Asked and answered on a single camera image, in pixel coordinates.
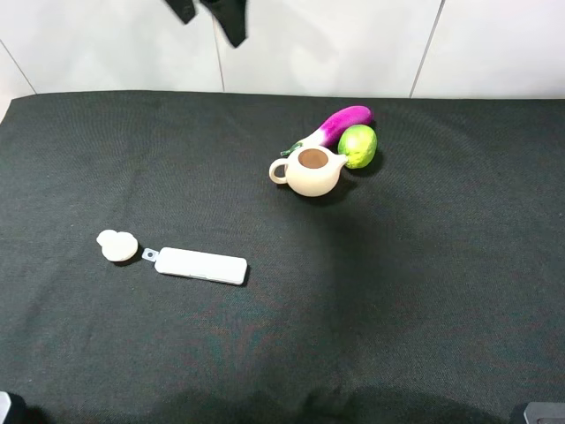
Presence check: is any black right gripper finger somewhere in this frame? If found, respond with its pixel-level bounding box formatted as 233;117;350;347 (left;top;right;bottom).
201;0;247;48

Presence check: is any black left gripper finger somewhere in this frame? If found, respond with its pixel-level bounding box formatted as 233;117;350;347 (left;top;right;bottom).
165;0;196;25

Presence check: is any cream ceramic teapot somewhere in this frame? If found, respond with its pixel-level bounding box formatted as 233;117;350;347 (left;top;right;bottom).
268;147;348;197

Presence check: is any purple toy eggplant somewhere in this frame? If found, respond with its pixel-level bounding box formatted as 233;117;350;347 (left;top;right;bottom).
280;105;373;157

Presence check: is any green toy lime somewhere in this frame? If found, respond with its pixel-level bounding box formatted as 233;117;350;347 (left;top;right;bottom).
337;125;378;169

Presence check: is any cream teapot lid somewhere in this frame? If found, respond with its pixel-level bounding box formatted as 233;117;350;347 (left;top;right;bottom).
96;230;139;262

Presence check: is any white rectangular plastic case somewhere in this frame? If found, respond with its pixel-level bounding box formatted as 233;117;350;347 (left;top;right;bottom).
142;247;248;285

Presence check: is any black tablecloth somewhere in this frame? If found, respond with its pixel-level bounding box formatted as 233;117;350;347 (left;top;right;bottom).
1;92;564;423

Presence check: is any grey device bottom left corner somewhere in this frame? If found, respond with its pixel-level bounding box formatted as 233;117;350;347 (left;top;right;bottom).
0;391;12;424

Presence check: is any grey device corner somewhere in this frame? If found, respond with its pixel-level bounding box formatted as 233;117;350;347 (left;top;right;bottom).
524;402;565;424
0;391;12;424

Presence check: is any grey device bottom right corner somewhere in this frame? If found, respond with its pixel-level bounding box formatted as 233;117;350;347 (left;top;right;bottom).
524;402;565;424

